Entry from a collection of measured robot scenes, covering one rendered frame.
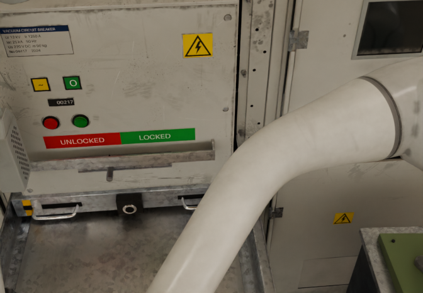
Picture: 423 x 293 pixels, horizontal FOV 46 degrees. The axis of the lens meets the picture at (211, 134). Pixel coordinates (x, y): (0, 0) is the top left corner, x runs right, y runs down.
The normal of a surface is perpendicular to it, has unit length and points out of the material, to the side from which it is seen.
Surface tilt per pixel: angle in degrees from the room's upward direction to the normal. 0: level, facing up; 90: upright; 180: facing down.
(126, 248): 0
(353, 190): 90
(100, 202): 90
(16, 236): 0
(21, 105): 90
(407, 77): 12
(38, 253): 0
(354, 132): 54
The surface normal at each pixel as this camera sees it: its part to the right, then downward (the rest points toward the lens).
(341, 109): -0.05, -0.53
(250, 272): 0.00, -0.75
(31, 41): 0.09, 0.66
